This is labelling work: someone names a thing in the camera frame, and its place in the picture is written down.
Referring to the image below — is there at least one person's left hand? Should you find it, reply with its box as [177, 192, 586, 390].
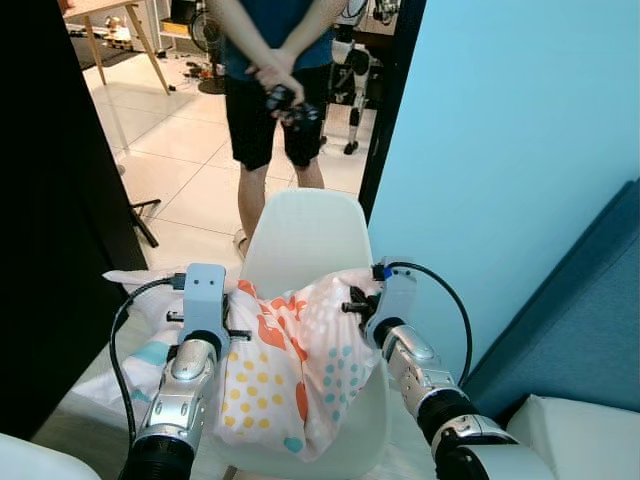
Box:
[270, 45, 304, 83]

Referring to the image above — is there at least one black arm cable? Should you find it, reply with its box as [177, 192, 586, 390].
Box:
[380, 260, 473, 389]
[108, 272, 188, 446]

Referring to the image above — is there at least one dark floor mat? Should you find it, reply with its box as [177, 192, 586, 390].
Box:
[68, 38, 143, 73]

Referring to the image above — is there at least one wooden table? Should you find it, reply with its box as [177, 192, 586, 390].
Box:
[60, 0, 173, 97]

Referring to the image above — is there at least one pink pillow with orange spots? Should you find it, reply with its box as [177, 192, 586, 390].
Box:
[100, 265, 387, 463]

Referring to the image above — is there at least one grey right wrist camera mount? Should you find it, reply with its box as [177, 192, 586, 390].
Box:
[375, 268, 419, 327]

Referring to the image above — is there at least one white plastic chair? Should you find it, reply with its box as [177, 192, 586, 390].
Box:
[215, 188, 401, 480]

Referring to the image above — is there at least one black door frame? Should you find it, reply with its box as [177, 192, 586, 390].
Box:
[357, 0, 428, 219]

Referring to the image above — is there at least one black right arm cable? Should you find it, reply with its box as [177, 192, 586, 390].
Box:
[380, 260, 473, 389]

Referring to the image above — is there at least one black game controller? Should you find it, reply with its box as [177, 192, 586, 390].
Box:
[265, 85, 324, 132]

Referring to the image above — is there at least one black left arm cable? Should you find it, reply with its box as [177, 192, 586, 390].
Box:
[108, 272, 188, 446]

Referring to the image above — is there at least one white rounded object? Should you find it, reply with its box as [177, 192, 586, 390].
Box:
[0, 432, 77, 480]

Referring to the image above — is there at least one person's right hand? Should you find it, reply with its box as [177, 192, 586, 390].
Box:
[247, 52, 291, 102]

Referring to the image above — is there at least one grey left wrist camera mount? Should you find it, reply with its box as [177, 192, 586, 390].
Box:
[183, 264, 229, 341]

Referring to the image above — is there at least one teal padded headboard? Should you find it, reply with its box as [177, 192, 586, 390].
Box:
[465, 178, 640, 423]

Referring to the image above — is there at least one black tripod stand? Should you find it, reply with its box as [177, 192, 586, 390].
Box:
[118, 160, 163, 249]

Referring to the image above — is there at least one person in dark shorts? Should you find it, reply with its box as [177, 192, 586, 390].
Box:
[205, 0, 348, 259]

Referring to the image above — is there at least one white humanoid robot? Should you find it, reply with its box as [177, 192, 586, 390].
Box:
[330, 0, 379, 156]

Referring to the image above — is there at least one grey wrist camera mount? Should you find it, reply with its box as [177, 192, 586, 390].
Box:
[375, 268, 419, 327]
[183, 264, 229, 341]

